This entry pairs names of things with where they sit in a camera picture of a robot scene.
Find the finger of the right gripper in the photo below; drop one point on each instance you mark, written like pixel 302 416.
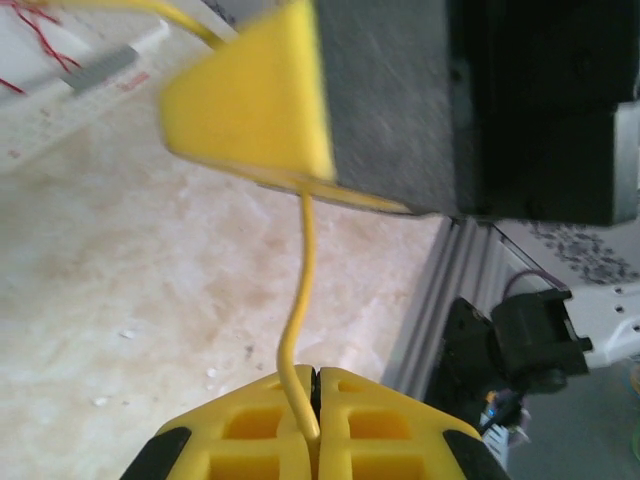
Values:
pixel 280 100
pixel 350 196

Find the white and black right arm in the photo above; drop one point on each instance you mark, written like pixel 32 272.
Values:
pixel 610 310

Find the small white plastic basket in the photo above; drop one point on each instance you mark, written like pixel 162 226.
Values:
pixel 100 70

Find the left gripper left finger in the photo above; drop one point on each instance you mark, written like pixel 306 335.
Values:
pixel 200 442

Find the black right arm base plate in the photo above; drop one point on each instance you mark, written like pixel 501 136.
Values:
pixel 465 340

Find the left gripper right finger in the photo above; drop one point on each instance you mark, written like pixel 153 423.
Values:
pixel 400 442

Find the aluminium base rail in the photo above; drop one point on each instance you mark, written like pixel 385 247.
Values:
pixel 430 300

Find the grey metal sheet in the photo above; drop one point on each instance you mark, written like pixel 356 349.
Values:
pixel 575 440

